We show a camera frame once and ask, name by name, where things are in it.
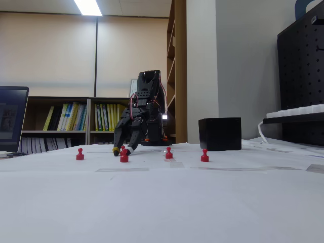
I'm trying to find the white power strip cable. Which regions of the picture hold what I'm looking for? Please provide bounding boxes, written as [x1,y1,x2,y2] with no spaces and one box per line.
[257,120,269,144]

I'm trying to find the blue partition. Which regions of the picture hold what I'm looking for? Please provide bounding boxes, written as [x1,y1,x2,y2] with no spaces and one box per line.
[295,0,316,21]

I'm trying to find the black open box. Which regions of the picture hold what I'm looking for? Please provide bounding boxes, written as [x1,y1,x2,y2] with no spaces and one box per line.
[198,117,242,151]

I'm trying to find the yellow white book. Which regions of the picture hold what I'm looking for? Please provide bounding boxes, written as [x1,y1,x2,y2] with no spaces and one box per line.
[57,103,69,131]

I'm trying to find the white paper table cover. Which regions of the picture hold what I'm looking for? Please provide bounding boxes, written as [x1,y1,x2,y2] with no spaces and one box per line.
[0,138,324,243]

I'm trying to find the thin yellow book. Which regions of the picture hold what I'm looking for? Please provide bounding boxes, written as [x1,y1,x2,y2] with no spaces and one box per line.
[43,106,55,131]

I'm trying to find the ceiling light panel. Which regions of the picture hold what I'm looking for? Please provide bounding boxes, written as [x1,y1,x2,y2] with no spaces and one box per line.
[73,0,103,17]

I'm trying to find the black book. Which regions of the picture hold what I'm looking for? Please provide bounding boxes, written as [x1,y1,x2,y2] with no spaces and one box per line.
[48,105,64,131]

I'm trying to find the light blue white book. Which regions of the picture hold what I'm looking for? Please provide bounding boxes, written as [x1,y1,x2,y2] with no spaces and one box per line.
[74,103,88,131]

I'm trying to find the black pegboard panel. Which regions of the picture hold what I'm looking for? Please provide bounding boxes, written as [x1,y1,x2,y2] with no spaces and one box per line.
[277,1,324,147]

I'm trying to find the black wall cable duct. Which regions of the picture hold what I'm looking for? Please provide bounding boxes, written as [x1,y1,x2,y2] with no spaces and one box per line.
[94,16,99,98]

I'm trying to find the white power strip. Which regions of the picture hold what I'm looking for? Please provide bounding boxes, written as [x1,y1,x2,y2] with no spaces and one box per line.
[266,103,324,119]

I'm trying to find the dark laptop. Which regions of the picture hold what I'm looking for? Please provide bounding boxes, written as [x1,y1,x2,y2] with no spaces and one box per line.
[0,86,30,153]

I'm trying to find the tall wooden bookshelf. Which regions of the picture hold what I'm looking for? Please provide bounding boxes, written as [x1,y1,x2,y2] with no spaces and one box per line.
[166,0,187,144]

